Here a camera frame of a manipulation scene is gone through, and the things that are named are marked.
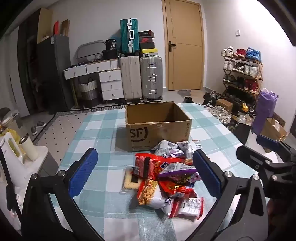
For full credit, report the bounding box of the glossy red snack packet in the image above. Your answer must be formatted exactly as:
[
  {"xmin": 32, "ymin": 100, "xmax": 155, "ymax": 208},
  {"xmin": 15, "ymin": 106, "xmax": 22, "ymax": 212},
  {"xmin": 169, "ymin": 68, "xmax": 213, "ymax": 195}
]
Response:
[{"xmin": 159, "ymin": 181, "xmax": 196, "ymax": 198}]

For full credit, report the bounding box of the flat brown cardboard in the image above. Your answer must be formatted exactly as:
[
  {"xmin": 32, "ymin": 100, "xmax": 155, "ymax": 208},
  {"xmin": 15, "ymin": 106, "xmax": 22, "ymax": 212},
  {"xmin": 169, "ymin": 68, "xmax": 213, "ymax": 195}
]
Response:
[{"xmin": 60, "ymin": 19, "xmax": 70, "ymax": 37}]

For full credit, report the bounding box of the purple yellow snack packet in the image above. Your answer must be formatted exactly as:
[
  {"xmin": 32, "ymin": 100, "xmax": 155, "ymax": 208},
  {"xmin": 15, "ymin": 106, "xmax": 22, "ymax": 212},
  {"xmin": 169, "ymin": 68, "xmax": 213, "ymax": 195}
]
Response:
[{"xmin": 158, "ymin": 162, "xmax": 201, "ymax": 184}]

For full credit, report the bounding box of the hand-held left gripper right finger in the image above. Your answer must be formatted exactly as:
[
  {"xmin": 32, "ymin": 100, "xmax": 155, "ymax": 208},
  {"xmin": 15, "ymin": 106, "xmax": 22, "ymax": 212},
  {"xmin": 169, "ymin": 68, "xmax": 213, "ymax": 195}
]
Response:
[{"xmin": 187, "ymin": 149, "xmax": 269, "ymax": 241}]

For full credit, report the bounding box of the white red noodle packet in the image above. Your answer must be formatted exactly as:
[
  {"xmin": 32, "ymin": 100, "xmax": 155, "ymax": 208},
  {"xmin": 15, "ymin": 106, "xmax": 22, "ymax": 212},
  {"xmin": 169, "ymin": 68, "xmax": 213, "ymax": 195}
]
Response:
[{"xmin": 137, "ymin": 179, "xmax": 174, "ymax": 214}]

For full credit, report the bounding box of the red packet blue label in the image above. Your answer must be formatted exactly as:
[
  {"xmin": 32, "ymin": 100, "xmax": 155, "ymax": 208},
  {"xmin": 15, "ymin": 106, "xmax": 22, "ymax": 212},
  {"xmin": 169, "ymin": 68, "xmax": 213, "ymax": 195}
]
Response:
[{"xmin": 135, "ymin": 153, "xmax": 171, "ymax": 180}]

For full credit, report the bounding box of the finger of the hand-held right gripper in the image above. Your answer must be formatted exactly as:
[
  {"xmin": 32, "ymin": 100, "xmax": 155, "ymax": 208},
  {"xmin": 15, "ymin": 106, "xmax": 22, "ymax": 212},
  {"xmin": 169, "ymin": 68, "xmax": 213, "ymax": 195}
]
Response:
[
  {"xmin": 236, "ymin": 145, "xmax": 278, "ymax": 172},
  {"xmin": 256, "ymin": 134, "xmax": 296, "ymax": 155}
]

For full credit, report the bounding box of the grey white purple packet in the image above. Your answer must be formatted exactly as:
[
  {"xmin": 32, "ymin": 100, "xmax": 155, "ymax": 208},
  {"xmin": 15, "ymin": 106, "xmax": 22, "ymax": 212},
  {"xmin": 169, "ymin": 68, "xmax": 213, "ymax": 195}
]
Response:
[{"xmin": 154, "ymin": 140, "xmax": 184, "ymax": 158}]

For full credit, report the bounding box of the brown cardboard box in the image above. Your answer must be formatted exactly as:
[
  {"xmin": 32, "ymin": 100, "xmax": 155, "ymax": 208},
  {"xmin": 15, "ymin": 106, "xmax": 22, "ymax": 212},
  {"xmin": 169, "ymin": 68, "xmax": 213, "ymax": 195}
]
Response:
[{"xmin": 125, "ymin": 101, "xmax": 192, "ymax": 153}]

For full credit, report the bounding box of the grey oval mirror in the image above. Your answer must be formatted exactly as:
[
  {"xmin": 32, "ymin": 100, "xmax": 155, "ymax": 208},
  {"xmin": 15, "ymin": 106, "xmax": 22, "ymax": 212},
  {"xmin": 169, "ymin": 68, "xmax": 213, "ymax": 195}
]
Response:
[{"xmin": 76, "ymin": 40, "xmax": 106, "ymax": 63}]

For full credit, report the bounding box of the grey refrigerator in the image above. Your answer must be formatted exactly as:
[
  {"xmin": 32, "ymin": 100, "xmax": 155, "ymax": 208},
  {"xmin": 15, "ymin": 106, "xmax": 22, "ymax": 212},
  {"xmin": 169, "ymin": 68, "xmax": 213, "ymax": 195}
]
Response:
[{"xmin": 36, "ymin": 35, "xmax": 71, "ymax": 114}]

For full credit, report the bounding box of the dark wardrobe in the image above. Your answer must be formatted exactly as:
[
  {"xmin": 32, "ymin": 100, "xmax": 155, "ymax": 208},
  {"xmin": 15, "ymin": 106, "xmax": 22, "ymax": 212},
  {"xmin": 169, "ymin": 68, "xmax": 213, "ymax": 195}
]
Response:
[{"xmin": 17, "ymin": 8, "xmax": 54, "ymax": 114}]

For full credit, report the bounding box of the blue checked tablecloth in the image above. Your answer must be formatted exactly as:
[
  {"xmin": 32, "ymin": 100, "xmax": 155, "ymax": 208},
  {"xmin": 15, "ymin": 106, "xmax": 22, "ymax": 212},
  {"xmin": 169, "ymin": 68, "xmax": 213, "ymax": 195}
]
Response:
[{"xmin": 50, "ymin": 102, "xmax": 263, "ymax": 241}]

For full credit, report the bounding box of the grey white round appliance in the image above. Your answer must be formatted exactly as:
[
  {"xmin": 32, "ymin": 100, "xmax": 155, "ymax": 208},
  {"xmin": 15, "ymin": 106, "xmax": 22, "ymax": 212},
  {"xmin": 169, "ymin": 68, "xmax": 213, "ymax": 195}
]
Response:
[{"xmin": 0, "ymin": 107, "xmax": 21, "ymax": 127}]

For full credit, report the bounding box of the purple cloth bag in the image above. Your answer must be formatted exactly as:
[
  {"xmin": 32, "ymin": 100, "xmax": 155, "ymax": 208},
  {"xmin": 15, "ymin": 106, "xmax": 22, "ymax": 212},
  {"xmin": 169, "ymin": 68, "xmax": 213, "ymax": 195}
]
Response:
[{"xmin": 252, "ymin": 89, "xmax": 279, "ymax": 136}]

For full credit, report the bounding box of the yellow black shoe box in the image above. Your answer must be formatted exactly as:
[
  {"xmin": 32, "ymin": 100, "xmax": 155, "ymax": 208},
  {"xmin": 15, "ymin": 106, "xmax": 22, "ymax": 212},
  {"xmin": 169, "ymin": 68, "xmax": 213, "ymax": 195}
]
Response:
[{"xmin": 141, "ymin": 48, "xmax": 158, "ymax": 57}]

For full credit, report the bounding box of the wooden door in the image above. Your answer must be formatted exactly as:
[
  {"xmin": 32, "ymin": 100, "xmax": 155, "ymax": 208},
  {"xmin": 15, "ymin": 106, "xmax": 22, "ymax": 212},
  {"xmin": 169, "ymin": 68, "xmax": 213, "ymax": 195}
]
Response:
[{"xmin": 161, "ymin": 0, "xmax": 205, "ymax": 91}]

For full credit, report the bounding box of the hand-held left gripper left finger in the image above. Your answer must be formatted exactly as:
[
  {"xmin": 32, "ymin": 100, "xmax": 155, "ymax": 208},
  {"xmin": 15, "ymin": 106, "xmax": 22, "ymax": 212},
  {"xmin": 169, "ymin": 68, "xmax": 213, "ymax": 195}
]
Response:
[{"xmin": 21, "ymin": 148, "xmax": 99, "ymax": 241}]

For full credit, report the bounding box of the beige suitcase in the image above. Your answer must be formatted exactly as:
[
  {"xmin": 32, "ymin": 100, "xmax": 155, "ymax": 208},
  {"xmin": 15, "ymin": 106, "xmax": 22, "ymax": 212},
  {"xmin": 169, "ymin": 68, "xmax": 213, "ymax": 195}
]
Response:
[{"xmin": 120, "ymin": 56, "xmax": 142, "ymax": 103}]

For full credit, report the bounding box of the clear cracker packet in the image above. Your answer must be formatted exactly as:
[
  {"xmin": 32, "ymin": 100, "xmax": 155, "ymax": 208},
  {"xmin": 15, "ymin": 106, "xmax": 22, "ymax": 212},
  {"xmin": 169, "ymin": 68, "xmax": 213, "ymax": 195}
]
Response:
[{"xmin": 121, "ymin": 170, "xmax": 141, "ymax": 194}]

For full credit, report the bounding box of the black canister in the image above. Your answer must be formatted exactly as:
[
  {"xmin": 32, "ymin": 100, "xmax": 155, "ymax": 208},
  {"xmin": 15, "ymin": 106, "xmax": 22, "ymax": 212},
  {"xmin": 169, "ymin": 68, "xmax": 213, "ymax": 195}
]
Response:
[{"xmin": 105, "ymin": 39, "xmax": 117, "ymax": 51}]

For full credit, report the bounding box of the row of sneakers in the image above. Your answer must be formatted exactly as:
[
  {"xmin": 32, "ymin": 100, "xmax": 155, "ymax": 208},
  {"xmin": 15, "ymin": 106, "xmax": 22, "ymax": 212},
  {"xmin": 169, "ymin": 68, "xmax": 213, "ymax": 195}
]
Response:
[{"xmin": 221, "ymin": 46, "xmax": 263, "ymax": 93}]

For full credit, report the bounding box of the woven laundry basket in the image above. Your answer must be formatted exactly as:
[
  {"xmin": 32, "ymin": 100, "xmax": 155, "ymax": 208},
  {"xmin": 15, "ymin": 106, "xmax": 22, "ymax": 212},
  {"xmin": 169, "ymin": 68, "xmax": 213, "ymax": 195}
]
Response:
[{"xmin": 78, "ymin": 78, "xmax": 99, "ymax": 108}]

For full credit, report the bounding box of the white tumbler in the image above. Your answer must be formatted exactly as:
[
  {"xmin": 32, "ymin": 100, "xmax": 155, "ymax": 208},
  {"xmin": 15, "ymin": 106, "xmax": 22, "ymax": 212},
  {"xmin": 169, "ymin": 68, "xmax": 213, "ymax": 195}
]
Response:
[{"xmin": 19, "ymin": 136, "xmax": 39, "ymax": 162}]

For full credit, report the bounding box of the teal suitcase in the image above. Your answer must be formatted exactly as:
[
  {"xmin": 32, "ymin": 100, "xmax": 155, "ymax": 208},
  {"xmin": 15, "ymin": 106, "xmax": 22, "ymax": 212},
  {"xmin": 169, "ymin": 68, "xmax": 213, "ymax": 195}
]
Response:
[{"xmin": 120, "ymin": 19, "xmax": 140, "ymax": 55}]

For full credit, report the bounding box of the white kettle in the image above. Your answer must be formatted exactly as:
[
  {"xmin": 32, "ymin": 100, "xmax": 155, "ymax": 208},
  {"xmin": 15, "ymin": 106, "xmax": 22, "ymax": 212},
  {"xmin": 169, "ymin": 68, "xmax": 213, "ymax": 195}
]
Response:
[{"xmin": 0, "ymin": 132, "xmax": 26, "ymax": 187}]

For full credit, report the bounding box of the white drawer dresser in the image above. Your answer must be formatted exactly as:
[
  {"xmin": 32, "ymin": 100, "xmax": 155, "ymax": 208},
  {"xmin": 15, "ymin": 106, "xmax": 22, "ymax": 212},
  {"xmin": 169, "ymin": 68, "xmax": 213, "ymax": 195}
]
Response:
[{"xmin": 63, "ymin": 59, "xmax": 125, "ymax": 105}]

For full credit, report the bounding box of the red black snack packet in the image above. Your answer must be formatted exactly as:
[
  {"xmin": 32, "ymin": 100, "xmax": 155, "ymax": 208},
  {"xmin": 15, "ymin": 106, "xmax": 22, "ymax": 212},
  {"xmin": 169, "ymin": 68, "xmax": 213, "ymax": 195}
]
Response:
[{"xmin": 131, "ymin": 157, "xmax": 151, "ymax": 184}]

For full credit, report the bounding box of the open carton with bottle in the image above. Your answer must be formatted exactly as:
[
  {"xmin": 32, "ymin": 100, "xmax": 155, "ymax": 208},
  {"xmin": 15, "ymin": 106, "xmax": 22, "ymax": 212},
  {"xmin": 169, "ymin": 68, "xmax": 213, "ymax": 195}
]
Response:
[{"xmin": 261, "ymin": 117, "xmax": 289, "ymax": 142}]

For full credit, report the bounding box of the yellow plastic bag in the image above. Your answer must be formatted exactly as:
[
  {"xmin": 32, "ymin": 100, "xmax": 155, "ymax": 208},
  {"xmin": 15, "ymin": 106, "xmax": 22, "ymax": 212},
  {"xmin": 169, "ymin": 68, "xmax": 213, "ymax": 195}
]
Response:
[{"xmin": 0, "ymin": 128, "xmax": 16, "ymax": 140}]

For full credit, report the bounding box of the wooden shoe rack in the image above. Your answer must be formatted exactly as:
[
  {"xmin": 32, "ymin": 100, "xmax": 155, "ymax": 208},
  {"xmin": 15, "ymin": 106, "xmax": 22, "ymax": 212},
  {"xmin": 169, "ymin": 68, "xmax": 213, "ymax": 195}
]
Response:
[{"xmin": 221, "ymin": 55, "xmax": 264, "ymax": 104}]

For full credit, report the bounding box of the dotted floor rug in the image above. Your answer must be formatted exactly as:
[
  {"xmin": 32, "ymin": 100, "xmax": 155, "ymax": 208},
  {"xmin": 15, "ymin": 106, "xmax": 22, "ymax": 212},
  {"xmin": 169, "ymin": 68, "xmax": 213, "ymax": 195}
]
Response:
[{"xmin": 35, "ymin": 105, "xmax": 128, "ymax": 164}]

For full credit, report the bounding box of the pile of shoes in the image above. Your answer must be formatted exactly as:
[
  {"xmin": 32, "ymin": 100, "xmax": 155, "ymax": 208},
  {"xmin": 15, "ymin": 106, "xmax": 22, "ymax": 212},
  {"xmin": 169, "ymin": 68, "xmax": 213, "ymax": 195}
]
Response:
[{"xmin": 183, "ymin": 91, "xmax": 234, "ymax": 126}]

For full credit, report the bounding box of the silver suitcase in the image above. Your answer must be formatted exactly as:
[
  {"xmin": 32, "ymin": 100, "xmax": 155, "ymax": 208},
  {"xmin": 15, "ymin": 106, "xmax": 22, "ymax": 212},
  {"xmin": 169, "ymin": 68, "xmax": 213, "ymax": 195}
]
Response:
[{"xmin": 140, "ymin": 56, "xmax": 164, "ymax": 102}]

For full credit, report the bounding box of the black storage box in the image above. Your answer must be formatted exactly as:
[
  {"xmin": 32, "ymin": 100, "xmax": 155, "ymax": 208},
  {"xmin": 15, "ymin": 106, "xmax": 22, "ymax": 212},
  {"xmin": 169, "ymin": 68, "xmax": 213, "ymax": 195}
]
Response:
[{"xmin": 103, "ymin": 49, "xmax": 121, "ymax": 60}]

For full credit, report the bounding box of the black bag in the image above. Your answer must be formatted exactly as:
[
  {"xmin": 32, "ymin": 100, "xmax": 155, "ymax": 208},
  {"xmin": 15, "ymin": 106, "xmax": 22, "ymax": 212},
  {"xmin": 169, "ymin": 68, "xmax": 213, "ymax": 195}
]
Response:
[{"xmin": 231, "ymin": 120, "xmax": 253, "ymax": 144}]

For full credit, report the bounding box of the small brown carton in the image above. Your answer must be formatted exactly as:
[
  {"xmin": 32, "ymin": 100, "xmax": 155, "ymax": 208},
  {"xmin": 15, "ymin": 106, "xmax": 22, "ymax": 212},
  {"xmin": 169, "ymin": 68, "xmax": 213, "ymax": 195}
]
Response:
[{"xmin": 216, "ymin": 98, "xmax": 234, "ymax": 114}]

